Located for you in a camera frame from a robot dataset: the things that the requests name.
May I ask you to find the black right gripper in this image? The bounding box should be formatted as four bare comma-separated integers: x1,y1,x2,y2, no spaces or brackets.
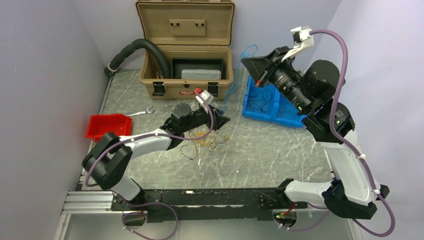
242,45,313,113

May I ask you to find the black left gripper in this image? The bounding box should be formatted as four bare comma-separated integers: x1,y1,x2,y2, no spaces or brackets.
181,103,231,133

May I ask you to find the blue wire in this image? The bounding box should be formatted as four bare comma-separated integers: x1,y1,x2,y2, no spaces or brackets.
222,44,259,112

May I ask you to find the yellow wire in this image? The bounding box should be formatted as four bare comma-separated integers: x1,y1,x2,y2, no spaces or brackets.
188,127,231,150

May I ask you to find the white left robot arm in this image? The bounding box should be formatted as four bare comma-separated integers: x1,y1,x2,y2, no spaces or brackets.
82,103,231,210

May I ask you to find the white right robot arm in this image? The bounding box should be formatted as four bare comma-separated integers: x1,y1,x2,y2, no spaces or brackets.
241,46,390,220

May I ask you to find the blue bin left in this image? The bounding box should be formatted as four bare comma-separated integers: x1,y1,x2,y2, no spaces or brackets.
241,75,279,123

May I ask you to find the blue bin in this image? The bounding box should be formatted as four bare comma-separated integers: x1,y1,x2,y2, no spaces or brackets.
241,75,279,123
271,93,305,128

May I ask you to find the blue bin right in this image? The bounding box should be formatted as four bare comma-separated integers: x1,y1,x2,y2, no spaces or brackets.
271,93,305,128

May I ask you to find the grey plastic box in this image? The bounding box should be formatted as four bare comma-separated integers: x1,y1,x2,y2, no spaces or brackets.
181,69,222,80

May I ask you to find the tan tool case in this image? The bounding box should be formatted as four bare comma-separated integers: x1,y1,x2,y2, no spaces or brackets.
135,0,236,100

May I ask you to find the black tray in case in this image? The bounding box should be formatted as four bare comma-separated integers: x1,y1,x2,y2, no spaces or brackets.
171,58,227,79

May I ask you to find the silver wrench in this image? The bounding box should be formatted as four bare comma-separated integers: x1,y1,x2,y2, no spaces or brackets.
124,106,155,117

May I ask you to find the red bin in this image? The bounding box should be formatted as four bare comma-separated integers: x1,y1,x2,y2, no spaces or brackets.
85,113,133,143

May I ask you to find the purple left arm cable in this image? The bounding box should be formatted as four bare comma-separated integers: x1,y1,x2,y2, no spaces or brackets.
84,92,217,240

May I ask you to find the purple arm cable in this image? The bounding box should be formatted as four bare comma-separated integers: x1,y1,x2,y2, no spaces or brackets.
273,28,396,238
84,92,217,240

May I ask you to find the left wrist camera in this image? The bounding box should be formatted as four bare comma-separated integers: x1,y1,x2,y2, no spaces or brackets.
195,88,214,113

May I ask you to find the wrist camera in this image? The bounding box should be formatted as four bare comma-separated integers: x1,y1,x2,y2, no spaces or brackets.
195,88,214,113
282,26,314,61

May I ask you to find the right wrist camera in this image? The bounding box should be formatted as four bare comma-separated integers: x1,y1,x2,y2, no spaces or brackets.
282,26,314,61

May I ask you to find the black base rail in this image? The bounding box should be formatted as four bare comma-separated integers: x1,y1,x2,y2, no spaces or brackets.
111,187,307,223

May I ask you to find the black corrugated hose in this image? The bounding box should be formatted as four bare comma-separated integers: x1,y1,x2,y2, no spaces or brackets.
104,38,171,80

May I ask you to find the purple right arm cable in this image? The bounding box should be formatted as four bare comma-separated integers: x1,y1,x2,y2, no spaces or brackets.
273,28,396,238

